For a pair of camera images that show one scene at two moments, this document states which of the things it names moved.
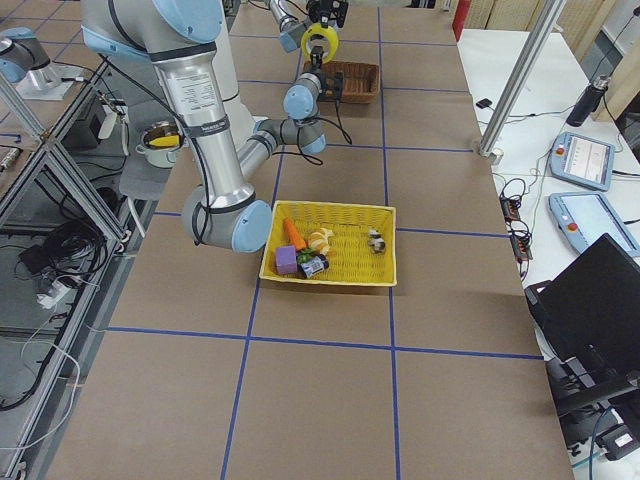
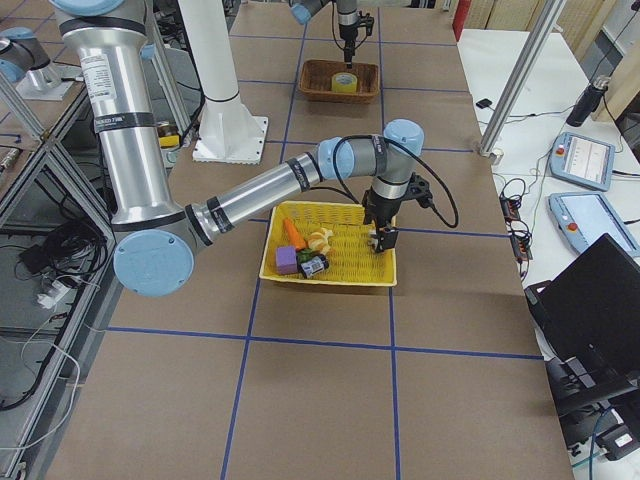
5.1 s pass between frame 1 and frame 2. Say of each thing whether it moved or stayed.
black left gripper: moved
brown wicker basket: stayed
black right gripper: moved
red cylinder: stayed
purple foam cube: stayed
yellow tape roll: moved
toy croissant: stayed
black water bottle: stayed
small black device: stayed
